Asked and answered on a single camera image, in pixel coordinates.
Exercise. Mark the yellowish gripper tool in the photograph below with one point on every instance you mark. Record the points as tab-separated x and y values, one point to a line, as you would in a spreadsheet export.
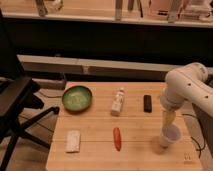
168	117

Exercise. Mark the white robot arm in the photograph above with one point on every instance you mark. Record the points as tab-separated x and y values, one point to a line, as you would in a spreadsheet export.
186	83

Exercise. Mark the translucent plastic cup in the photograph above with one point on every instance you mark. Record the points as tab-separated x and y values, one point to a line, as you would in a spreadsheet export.
169	135

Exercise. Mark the black rectangular block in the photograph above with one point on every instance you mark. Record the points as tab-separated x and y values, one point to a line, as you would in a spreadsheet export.
147	103

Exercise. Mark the white bottle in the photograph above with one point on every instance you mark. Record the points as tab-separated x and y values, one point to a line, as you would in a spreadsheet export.
118	102

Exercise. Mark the green bowl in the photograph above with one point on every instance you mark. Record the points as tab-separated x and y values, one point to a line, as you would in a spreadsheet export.
77	98

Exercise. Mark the black office chair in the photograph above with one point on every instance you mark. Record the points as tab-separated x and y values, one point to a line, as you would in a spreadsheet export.
16	93

